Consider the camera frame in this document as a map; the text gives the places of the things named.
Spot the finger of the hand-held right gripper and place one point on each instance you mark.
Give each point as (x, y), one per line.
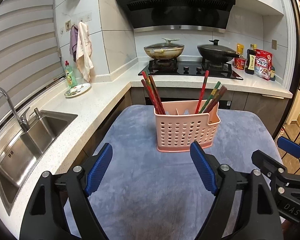
(265, 161)
(290, 147)

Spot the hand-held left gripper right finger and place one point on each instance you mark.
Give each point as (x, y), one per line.
(202, 167)

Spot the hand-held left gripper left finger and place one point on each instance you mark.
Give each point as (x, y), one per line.
(100, 167)

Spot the pink plastic utensil basket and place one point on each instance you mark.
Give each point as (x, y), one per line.
(185, 130)

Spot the green patterned chopstick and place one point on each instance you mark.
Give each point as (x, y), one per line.
(213, 91)

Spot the dark red patterned chopstick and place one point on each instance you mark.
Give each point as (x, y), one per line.
(221, 92)

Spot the plain red chopstick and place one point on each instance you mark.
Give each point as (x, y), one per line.
(203, 87)

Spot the brown chopstick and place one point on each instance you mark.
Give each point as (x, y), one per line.
(155, 87)

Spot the blue-grey plush mat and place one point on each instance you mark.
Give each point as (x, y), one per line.
(150, 180)

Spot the stainless steel sink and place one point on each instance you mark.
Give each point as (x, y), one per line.
(47, 127)

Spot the dark built-in appliance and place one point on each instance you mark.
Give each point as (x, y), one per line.
(175, 102)

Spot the patterned plate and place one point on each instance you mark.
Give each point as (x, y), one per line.
(77, 90)

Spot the chrome soap dispenser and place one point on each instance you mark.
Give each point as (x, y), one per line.
(37, 113)

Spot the red cereal bag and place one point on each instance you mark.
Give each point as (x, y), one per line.
(263, 65)

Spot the chrome faucet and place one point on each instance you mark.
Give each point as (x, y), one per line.
(23, 120)

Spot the dark soy sauce bottle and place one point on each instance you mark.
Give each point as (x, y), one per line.
(250, 62)

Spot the green dish soap bottle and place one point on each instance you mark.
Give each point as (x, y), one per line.
(70, 76)

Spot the red cup noodle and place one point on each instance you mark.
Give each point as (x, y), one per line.
(240, 63)

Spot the black gas stove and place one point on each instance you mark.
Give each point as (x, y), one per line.
(190, 70)

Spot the yellow packet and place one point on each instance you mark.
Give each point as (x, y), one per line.
(240, 50)

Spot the black wok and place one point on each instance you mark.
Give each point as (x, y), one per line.
(215, 56)

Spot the white towel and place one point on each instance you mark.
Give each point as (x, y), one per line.
(83, 52)

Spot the beige frying pan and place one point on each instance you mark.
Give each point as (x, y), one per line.
(162, 54)

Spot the black wok lid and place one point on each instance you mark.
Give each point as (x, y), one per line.
(215, 47)

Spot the glass pan lid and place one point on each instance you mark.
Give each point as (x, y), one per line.
(165, 46)

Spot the purple cloth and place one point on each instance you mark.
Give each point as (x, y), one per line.
(73, 42)

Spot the window blinds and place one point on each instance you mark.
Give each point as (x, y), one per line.
(20, 42)

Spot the black range hood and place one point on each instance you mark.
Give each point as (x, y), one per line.
(177, 5)

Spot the grey wall switch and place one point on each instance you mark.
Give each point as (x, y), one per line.
(274, 44)

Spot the brown wall hook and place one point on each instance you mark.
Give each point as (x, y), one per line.
(68, 25)

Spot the white wall socket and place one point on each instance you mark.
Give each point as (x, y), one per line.
(88, 17)

